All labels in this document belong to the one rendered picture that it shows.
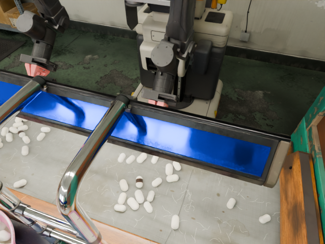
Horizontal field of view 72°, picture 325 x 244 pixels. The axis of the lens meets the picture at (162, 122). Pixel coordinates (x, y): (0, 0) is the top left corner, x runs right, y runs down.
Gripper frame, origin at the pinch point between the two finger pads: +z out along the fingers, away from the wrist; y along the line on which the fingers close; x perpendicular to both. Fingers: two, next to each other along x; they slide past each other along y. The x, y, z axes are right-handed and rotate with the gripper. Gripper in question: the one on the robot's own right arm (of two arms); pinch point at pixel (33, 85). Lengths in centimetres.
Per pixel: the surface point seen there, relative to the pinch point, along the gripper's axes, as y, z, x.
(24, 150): 7.2, 20.6, -4.4
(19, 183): 13.8, 28.1, -10.3
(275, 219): 83, 18, 0
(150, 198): 50, 22, -5
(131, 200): 46, 23, -7
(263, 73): 97, -73, 172
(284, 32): 105, -112, 162
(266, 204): 80, 16, 2
